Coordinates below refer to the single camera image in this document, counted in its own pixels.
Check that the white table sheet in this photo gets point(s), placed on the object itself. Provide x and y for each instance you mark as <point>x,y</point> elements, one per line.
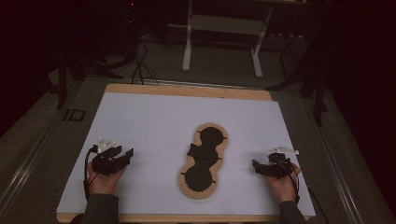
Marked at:
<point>155,124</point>

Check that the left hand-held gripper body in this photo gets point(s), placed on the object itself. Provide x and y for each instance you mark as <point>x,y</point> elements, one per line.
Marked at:
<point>104,163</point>

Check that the black equipment tower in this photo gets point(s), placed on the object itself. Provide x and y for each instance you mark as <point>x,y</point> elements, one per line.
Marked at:
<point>129,31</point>

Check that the person's right hand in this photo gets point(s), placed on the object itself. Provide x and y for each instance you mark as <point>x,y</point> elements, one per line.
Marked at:
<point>286,189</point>

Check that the white metal desk frame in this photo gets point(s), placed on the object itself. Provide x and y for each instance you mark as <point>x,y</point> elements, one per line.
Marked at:
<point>225,25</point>

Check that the wooden board with black discs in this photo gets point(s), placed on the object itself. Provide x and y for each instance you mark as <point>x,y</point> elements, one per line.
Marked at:
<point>199,179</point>

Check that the person's left hand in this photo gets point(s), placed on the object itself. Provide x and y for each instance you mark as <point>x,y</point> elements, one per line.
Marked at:
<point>102,185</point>

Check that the black metal stand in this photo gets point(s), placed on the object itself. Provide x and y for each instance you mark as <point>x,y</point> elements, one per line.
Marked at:
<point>62,84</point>
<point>319,99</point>

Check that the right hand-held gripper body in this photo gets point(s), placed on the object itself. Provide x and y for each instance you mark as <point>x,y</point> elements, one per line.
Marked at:
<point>278,166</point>

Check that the black rectangular floor bracket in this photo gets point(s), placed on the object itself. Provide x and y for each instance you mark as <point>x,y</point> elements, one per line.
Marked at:
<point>74,115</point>

